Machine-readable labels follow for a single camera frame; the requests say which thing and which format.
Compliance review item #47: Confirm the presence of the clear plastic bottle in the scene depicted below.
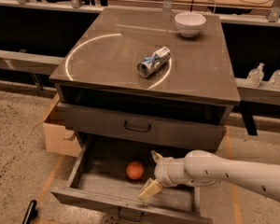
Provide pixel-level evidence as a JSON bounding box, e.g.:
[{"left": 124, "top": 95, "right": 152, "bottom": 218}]
[
  {"left": 245, "top": 63, "right": 264, "bottom": 88},
  {"left": 269, "top": 69, "right": 280, "bottom": 89}
]

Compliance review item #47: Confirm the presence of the metal rail shelf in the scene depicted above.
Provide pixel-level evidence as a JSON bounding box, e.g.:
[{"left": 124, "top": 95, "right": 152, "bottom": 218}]
[{"left": 0, "top": 50, "right": 63, "bottom": 75}]

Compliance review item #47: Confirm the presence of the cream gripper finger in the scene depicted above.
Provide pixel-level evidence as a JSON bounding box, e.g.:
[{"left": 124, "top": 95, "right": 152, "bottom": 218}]
[
  {"left": 150, "top": 150, "right": 163, "bottom": 163},
  {"left": 138, "top": 178, "right": 162, "bottom": 202}
]

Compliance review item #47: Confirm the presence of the clear plastic bottle right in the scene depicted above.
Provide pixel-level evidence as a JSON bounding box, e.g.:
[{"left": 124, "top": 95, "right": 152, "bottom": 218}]
[{"left": 269, "top": 69, "right": 280, "bottom": 89}]

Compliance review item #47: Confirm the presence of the clear plastic bottle left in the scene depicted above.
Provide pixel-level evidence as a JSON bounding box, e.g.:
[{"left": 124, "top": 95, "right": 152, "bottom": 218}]
[{"left": 245, "top": 63, "right": 264, "bottom": 88}]

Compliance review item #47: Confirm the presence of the white ceramic bowl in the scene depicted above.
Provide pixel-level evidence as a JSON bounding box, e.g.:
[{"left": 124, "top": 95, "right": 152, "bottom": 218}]
[{"left": 175, "top": 12, "right": 206, "bottom": 37}]

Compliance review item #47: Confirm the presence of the cardboard box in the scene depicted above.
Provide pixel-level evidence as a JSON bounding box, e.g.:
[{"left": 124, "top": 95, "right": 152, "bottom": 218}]
[{"left": 35, "top": 94, "right": 81, "bottom": 157}]

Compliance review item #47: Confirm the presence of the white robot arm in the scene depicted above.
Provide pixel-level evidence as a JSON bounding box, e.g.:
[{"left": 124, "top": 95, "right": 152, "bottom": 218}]
[{"left": 138, "top": 150, "right": 280, "bottom": 202}]

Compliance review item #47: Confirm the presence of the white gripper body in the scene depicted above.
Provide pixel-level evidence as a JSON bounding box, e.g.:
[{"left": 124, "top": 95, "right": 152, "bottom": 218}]
[{"left": 154, "top": 157, "right": 187, "bottom": 188}]

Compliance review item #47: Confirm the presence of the orange fruit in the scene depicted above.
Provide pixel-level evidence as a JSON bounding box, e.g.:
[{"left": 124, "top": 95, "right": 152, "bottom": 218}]
[{"left": 126, "top": 161, "right": 144, "bottom": 180}]

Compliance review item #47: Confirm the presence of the grey drawer cabinet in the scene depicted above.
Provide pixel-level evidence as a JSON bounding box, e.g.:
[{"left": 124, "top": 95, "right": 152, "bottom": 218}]
[{"left": 50, "top": 7, "right": 240, "bottom": 150}]

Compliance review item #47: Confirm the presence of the upper grey drawer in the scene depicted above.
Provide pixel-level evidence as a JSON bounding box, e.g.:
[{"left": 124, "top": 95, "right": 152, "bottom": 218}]
[{"left": 57, "top": 103, "right": 226, "bottom": 150}]

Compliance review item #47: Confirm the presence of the open middle drawer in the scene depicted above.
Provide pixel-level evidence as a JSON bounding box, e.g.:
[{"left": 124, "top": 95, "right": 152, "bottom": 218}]
[{"left": 52, "top": 134, "right": 213, "bottom": 224}]

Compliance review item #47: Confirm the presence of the crushed silver soda can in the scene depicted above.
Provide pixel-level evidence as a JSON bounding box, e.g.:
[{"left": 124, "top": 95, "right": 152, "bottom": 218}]
[{"left": 137, "top": 47, "right": 171, "bottom": 78}]

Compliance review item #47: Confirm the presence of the black object on floor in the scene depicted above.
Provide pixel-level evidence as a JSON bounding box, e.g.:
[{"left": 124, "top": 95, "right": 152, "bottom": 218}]
[{"left": 22, "top": 200, "right": 38, "bottom": 224}]

